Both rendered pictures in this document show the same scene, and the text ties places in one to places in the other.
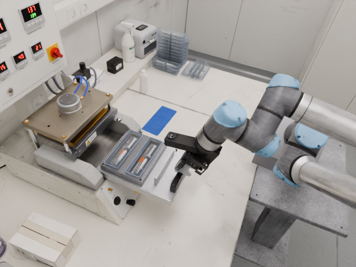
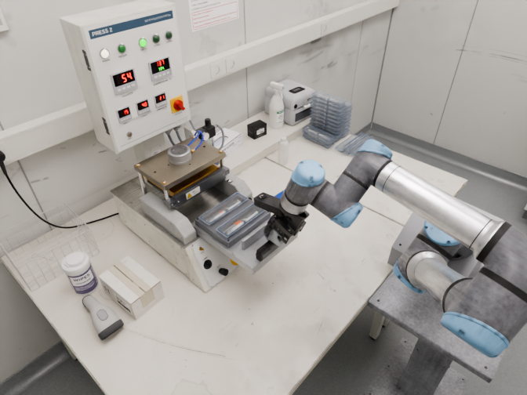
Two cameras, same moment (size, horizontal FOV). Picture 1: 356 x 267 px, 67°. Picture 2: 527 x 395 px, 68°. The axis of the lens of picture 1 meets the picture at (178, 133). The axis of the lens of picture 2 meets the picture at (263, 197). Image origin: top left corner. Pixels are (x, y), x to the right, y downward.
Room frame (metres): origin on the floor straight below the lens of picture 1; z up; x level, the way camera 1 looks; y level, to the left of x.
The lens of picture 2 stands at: (-0.23, -0.35, 1.88)
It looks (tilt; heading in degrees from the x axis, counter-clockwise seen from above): 39 degrees down; 24
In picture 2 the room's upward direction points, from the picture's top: 1 degrees counter-clockwise
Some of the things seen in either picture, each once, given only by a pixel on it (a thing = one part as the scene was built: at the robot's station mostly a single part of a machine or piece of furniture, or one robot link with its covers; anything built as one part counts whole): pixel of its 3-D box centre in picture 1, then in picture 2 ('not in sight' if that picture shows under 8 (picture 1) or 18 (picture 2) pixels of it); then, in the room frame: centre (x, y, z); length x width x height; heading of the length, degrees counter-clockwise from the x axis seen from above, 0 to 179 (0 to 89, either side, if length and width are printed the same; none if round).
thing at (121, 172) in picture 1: (135, 155); (233, 218); (0.63, 0.15, 0.98); 0.20 x 0.17 x 0.03; 161
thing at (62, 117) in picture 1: (68, 107); (180, 159); (0.75, 0.42, 1.08); 0.31 x 0.24 x 0.13; 161
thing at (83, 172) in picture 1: (69, 167); (167, 217); (0.56, 0.37, 0.97); 0.25 x 0.05 x 0.07; 71
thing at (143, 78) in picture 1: (143, 81); (283, 150); (1.34, 0.24, 0.82); 0.05 x 0.05 x 0.14
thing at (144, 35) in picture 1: (136, 37); (290, 101); (1.75, 0.35, 0.88); 0.25 x 0.20 x 0.17; 65
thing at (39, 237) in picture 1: (46, 240); (132, 286); (0.36, 0.41, 0.80); 0.19 x 0.13 x 0.09; 71
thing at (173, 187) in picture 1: (181, 172); (274, 242); (0.57, -0.03, 0.99); 0.15 x 0.02 x 0.04; 161
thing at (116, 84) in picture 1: (113, 72); (254, 138); (1.47, 0.46, 0.77); 0.84 x 0.30 x 0.04; 161
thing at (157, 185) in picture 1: (146, 161); (243, 226); (0.62, 0.10, 0.97); 0.30 x 0.22 x 0.08; 71
